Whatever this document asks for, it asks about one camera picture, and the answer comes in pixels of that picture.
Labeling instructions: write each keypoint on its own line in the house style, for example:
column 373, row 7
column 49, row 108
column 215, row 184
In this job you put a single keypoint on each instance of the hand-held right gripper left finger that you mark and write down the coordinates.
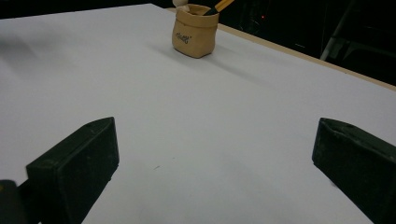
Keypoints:
column 74, row 168

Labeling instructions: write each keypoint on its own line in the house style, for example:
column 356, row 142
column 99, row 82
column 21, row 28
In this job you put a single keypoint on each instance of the tan bag-shaped brush holder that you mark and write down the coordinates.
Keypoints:
column 194, row 34

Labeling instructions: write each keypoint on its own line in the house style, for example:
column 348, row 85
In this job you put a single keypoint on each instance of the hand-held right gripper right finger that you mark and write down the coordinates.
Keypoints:
column 358, row 165

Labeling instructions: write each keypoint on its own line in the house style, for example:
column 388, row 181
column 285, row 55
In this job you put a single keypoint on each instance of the white table cover sheet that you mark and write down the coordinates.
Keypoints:
column 199, row 124

